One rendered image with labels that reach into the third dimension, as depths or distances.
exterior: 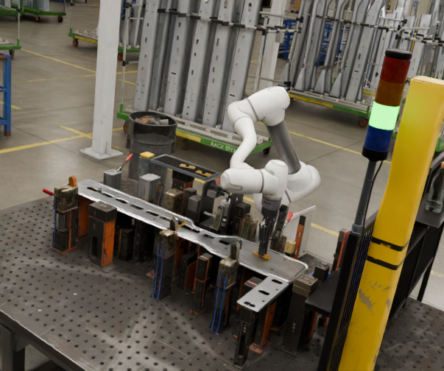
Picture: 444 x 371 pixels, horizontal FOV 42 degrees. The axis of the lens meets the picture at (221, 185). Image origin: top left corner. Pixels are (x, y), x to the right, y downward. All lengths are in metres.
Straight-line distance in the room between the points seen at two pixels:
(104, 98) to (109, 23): 0.81
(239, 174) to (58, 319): 1.01
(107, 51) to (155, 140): 1.33
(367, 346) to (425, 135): 0.72
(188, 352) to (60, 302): 0.65
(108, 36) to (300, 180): 3.68
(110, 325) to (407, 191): 1.45
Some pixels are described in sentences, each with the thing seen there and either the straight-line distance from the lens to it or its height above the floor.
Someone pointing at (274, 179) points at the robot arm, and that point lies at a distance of 2.48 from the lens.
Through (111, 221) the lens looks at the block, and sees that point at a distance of 2.94.
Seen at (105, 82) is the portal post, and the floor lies 0.85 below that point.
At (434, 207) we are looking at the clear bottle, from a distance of 2.41.
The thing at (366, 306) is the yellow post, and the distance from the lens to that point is 1.95.
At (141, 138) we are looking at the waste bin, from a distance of 5.64.
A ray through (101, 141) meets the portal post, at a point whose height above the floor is 0.17.
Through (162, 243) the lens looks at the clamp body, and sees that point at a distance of 2.70.
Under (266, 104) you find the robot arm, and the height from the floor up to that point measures 1.61.
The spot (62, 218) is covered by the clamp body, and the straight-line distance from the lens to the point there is 3.10.
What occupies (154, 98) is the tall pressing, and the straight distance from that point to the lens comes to 7.72.
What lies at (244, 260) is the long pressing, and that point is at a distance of 2.64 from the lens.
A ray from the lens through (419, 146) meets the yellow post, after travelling 1.74.
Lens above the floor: 2.23
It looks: 21 degrees down
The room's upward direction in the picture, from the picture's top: 8 degrees clockwise
